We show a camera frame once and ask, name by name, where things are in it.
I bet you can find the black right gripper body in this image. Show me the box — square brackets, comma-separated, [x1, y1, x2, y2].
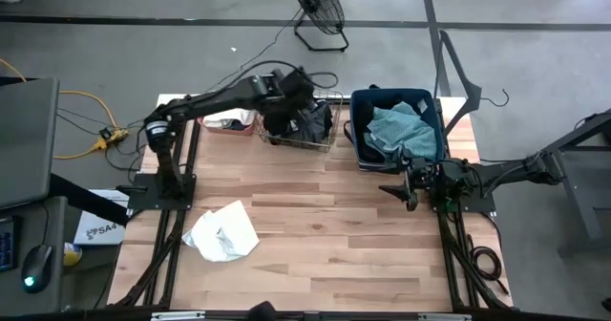
[405, 157, 438, 192]

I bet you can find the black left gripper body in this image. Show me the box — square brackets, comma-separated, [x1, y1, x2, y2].
[262, 84, 319, 139]

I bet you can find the black garment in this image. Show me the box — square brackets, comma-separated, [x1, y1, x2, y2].
[264, 98, 334, 146]

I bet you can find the teal floral-print shirt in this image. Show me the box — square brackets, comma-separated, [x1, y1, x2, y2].
[365, 101, 438, 162]

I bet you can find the white folded cloth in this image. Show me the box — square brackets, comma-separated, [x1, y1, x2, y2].
[203, 109, 258, 127]

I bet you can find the pink plastic bin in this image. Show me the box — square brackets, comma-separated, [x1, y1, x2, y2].
[197, 106, 258, 138]

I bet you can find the navy fabric basket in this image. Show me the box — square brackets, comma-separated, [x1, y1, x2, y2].
[349, 87, 448, 174]

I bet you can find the dark grey clothes hanger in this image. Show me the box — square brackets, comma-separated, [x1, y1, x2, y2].
[432, 29, 510, 139]

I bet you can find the black floor fan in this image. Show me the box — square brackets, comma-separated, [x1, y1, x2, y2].
[285, 0, 350, 54]

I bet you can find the yellow power strip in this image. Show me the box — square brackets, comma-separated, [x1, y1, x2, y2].
[93, 127, 130, 151]

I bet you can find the white cardboard box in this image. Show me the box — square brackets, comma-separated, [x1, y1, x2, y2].
[74, 189, 130, 246]

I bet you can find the black desk leg bar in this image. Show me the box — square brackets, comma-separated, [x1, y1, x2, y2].
[47, 172, 130, 226]

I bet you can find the yellow round object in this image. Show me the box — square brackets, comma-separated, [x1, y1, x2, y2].
[63, 242, 83, 268]

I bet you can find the dark grey monitor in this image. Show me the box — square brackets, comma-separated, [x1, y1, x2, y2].
[0, 76, 61, 211]

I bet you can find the grey desk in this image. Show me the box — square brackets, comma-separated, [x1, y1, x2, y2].
[0, 196, 68, 315]

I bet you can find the black computer mouse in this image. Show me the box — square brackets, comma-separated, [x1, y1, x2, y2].
[21, 244, 54, 294]

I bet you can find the black keyboard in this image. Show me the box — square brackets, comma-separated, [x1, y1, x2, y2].
[0, 215, 20, 273]

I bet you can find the metal wire basket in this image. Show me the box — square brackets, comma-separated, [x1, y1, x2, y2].
[251, 88, 344, 154]

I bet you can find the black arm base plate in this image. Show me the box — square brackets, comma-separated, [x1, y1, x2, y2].
[127, 172, 197, 211]
[432, 186, 496, 213]

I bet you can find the black fan cable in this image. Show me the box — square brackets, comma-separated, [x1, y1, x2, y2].
[204, 8, 306, 93]

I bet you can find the coiled dark cable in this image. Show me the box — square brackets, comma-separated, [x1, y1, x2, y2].
[467, 234, 505, 296]

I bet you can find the black rig frame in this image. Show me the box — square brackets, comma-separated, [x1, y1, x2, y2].
[107, 91, 515, 321]

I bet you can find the black side desk frame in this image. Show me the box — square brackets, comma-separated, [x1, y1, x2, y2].
[543, 108, 611, 258]

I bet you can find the black table-level camera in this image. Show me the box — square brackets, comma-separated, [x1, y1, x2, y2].
[245, 300, 278, 321]

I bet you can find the yellow extension cord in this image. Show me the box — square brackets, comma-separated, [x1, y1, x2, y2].
[0, 57, 120, 161]

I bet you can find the black floor cable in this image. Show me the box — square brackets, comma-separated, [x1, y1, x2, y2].
[55, 105, 149, 172]

